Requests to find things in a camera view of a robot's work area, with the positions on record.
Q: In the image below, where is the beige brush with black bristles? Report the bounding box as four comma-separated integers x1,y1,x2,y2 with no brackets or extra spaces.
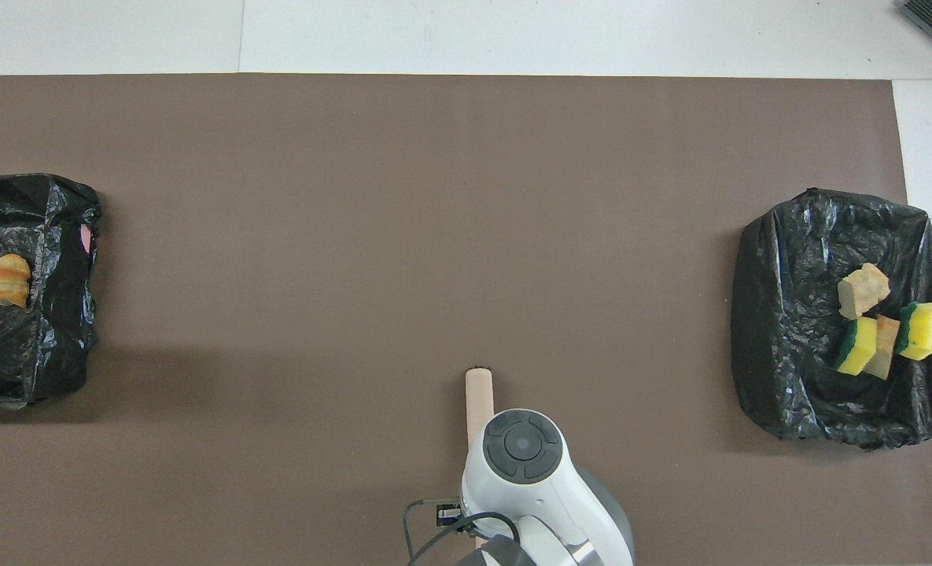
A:
465,366,496,551

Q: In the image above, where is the yellow sponge with green back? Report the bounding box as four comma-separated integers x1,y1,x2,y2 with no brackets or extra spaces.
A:
834,316,879,375

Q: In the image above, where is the small striped croissant piece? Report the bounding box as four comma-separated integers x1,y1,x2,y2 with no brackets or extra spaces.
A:
0,253,32,309

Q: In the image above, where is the green and yellow sponge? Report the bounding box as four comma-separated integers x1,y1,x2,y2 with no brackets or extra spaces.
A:
898,301,932,362

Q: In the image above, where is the black bag lined bin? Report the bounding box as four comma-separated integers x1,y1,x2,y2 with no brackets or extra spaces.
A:
731,188,932,450

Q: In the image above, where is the black bag bin pink spot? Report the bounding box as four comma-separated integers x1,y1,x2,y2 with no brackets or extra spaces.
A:
0,174,102,410

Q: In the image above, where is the brown table mat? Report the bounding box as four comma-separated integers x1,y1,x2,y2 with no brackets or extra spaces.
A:
0,74,932,566

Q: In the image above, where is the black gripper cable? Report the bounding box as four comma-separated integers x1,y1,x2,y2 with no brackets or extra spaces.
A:
403,498,523,566

